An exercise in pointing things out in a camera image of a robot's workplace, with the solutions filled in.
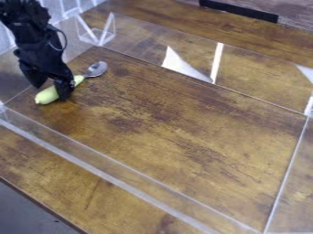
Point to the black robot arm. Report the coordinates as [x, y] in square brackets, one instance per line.
[26, 18]

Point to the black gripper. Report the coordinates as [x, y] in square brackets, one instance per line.
[42, 63]

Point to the black bar on table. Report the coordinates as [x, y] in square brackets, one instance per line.
[239, 10]

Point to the clear acrylic enclosure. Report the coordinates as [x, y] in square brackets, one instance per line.
[189, 140]

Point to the green handled metal spoon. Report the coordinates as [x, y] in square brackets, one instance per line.
[49, 95]

